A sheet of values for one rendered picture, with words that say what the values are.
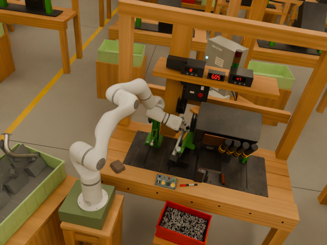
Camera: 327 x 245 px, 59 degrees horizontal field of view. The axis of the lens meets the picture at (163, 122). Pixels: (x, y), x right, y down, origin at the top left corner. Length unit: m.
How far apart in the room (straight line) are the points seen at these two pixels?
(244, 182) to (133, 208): 1.27
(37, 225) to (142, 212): 1.25
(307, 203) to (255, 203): 1.58
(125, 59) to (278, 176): 1.50
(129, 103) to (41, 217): 0.99
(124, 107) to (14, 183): 0.97
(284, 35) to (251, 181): 1.06
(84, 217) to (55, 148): 1.96
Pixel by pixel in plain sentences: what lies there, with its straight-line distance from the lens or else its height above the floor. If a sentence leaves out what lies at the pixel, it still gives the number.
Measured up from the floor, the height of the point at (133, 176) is 0.90.
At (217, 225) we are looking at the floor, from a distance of 3.09.
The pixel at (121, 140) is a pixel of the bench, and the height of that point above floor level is 0.88.
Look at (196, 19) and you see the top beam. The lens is 2.02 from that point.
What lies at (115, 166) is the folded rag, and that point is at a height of 0.93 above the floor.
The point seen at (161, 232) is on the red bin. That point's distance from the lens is 1.92.
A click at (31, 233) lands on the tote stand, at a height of 0.79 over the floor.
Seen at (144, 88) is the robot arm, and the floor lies 1.58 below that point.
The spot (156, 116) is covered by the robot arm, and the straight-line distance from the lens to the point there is 2.07.
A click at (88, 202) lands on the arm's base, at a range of 1.89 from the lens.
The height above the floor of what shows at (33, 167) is 0.91.
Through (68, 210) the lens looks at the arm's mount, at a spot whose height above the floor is 0.96.
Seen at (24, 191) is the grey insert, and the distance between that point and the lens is 2.22.
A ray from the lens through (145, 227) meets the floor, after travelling 2.96.
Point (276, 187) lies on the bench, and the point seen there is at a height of 0.88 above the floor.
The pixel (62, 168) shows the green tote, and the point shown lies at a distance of 2.22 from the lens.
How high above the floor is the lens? 2.51
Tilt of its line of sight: 38 degrees down
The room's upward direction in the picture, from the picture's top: 7 degrees clockwise
